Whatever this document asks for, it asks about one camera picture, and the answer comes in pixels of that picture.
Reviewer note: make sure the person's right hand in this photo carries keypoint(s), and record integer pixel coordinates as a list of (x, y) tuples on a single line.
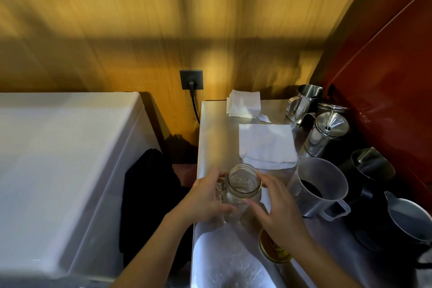
[(283, 217)]

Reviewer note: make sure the person's left hand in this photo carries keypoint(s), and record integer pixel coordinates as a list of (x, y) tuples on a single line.
[(197, 201)]

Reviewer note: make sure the person's left thumb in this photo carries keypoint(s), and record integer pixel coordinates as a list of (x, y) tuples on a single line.
[(226, 209)]

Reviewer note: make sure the person's right thumb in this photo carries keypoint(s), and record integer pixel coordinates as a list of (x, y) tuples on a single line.
[(255, 206)]

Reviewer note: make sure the clear glass jar mug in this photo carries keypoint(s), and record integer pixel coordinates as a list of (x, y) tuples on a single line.
[(243, 185)]

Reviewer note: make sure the person's left forearm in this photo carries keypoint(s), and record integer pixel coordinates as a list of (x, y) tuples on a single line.
[(152, 254)]

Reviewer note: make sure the person's right forearm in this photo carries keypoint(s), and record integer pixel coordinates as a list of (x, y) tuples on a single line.
[(324, 266)]

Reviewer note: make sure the gold metal jar lid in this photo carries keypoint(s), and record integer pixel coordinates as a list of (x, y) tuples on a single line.
[(270, 249)]

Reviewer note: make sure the large white paper napkin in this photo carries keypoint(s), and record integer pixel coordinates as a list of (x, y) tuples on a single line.
[(266, 144)]

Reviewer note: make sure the grey plastic measuring jug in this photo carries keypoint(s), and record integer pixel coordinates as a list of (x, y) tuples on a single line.
[(320, 179)]

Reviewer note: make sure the black cloth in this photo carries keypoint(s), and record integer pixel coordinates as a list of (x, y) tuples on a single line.
[(148, 196)]

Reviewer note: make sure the small white paper scrap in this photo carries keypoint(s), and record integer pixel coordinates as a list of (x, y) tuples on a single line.
[(264, 118)]

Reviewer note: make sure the steel pot with funnel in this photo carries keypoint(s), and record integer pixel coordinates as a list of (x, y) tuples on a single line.
[(325, 136)]

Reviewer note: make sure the stack of small white napkins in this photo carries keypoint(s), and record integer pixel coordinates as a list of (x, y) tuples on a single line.
[(244, 104)]

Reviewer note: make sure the small steel milk pitcher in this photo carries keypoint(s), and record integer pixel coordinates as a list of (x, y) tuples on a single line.
[(303, 102)]

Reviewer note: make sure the black milk pitcher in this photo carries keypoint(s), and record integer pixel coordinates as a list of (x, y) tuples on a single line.
[(368, 171)]

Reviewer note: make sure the large grey steel pitcher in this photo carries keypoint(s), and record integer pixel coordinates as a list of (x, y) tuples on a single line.
[(405, 220)]

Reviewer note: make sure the white chest freezer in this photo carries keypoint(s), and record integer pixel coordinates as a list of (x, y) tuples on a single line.
[(67, 169)]

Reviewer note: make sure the red coffee machine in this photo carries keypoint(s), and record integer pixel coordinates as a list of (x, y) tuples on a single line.
[(388, 78)]

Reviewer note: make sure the grey wall socket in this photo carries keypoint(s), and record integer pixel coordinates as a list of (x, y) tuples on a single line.
[(197, 77)]

